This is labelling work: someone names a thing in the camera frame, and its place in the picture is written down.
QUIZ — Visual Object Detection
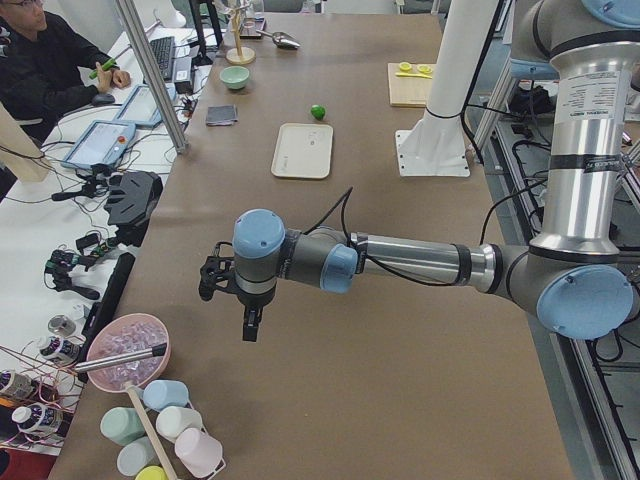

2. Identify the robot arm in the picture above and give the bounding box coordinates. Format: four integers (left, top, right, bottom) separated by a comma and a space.
229, 1, 639, 341

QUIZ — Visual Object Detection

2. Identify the pale green plastic cup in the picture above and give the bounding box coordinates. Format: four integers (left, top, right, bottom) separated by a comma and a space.
116, 437, 159, 477

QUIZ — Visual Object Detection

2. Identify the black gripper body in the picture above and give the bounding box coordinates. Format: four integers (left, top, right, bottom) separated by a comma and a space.
236, 287, 276, 320

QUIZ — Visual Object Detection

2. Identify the mint green bowl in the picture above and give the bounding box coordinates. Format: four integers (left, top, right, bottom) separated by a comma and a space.
219, 66, 250, 90

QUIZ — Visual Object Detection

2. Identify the white rabbit tray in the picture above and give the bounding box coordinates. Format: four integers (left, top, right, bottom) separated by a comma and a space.
271, 123, 334, 180

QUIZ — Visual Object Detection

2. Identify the pink bowl with ice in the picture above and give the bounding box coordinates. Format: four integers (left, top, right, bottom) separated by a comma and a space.
85, 313, 172, 392

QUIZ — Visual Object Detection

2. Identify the aluminium frame post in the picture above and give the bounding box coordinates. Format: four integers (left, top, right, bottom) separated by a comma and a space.
115, 0, 188, 155

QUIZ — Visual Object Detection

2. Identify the grey folded cloth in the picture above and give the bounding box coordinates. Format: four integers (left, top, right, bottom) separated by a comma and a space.
205, 105, 238, 126

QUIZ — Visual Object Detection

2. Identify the black keyboard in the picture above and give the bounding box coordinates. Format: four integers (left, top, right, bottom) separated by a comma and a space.
149, 36, 175, 81

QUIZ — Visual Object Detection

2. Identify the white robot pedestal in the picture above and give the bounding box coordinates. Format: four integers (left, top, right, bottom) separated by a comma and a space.
396, 0, 502, 177

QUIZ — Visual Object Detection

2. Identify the metal scoop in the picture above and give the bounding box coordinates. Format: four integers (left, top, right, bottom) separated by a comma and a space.
258, 30, 301, 50

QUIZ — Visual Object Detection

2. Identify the pink plastic cup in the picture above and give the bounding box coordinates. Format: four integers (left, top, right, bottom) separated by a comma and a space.
174, 428, 226, 479

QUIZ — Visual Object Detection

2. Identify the seated person in black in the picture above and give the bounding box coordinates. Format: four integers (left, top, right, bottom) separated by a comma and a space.
1, 1, 131, 142

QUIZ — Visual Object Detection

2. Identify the green lime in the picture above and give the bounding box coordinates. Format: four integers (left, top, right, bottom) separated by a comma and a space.
310, 104, 326, 120

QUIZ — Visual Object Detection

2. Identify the wooden mug tree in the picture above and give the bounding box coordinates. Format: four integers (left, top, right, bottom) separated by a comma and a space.
218, 0, 256, 66

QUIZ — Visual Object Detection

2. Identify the wooden cutting board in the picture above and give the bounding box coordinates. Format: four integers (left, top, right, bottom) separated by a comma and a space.
387, 62, 436, 108

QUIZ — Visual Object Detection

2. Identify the yellow plastic cup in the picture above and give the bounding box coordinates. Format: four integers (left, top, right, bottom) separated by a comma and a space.
135, 465, 168, 480

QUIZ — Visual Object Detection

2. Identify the yellow plastic knife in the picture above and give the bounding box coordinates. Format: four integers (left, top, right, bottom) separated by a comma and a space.
394, 72, 433, 79

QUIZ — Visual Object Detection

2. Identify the blue plastic cup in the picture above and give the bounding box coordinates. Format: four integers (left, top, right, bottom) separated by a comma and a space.
143, 379, 189, 412

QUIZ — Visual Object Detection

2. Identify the white plastic cup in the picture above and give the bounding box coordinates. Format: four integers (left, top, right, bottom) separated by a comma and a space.
155, 406, 203, 443

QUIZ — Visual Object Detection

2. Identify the blue teach pendant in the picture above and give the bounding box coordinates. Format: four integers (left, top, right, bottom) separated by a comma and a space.
61, 120, 136, 170
114, 84, 162, 128

